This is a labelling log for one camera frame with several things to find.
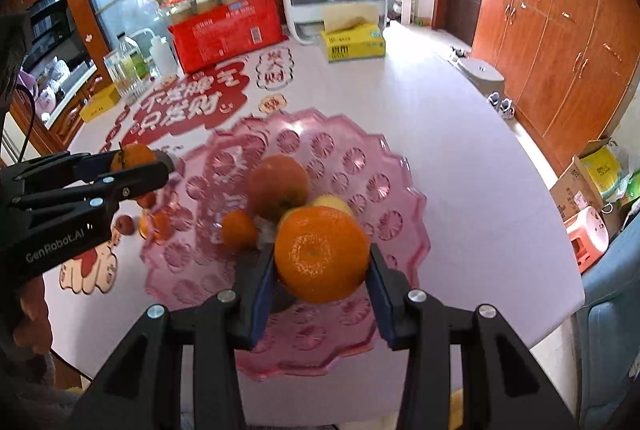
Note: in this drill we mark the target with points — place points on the yellow tissue box right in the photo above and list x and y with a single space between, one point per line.
361 42

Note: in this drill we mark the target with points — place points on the large orange front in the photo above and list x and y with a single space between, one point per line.
321 254

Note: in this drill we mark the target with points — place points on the white orange stool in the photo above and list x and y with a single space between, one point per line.
589 237

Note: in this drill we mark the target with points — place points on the kitchen counter cabinet left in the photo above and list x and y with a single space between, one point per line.
59 74

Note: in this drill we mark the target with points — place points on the yellow box left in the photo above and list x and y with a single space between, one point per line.
100 103

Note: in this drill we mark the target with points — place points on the clear drinking glass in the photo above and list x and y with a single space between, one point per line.
124 76

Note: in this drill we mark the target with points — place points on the red paper cup package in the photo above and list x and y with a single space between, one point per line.
205 32

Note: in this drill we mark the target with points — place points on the blue sofa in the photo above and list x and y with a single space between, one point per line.
607 330

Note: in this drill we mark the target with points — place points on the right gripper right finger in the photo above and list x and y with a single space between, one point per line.
504 387

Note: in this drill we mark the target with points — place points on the red date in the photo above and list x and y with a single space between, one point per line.
125 225
147 201

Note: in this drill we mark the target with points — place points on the person left hand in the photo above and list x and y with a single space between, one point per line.
34 332

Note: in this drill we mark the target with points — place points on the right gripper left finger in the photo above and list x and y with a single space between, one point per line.
138 387

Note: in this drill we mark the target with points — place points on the clear plastic bottle green label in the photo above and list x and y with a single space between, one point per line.
131 59

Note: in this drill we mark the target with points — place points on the yellow pear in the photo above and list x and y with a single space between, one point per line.
324 200

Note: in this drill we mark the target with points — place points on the wooden cabinet right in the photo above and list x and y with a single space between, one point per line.
567 66

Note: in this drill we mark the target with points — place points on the red apple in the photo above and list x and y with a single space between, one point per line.
275 186

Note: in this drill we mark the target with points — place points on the white squeeze bottle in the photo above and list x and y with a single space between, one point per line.
163 57

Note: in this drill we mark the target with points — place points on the cardboard box on floor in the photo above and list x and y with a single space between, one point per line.
604 176

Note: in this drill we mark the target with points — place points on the pink plastic fruit tray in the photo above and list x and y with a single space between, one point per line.
361 196

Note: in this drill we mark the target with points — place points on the dark avocado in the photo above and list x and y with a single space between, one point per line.
282 299

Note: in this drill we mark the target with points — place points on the grey floor scale stool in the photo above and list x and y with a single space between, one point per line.
484 77

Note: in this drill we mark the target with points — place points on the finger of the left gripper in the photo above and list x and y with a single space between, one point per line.
54 171
119 186

